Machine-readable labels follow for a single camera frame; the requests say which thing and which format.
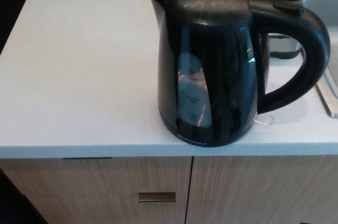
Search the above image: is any black electric kettle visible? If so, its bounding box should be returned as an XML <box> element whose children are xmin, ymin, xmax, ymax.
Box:
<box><xmin>147</xmin><ymin>0</ymin><xmax>331</xmax><ymax>147</ymax></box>

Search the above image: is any wood cabinet door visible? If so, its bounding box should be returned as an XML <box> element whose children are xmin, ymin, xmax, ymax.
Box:
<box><xmin>186</xmin><ymin>155</ymin><xmax>338</xmax><ymax>224</ymax></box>

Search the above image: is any dark appliance beside cabinet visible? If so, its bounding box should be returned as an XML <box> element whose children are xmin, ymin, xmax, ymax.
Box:
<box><xmin>0</xmin><ymin>168</ymin><xmax>50</xmax><ymax>224</ymax></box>

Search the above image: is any recessed metal drawer handle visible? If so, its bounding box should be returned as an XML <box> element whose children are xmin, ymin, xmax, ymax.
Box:
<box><xmin>138</xmin><ymin>192</ymin><xmax>176</xmax><ymax>203</ymax></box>

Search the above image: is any wood cabinet front with recessed handle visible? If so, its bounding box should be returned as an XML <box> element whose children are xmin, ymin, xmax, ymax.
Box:
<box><xmin>0</xmin><ymin>156</ymin><xmax>192</xmax><ymax>224</ymax></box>

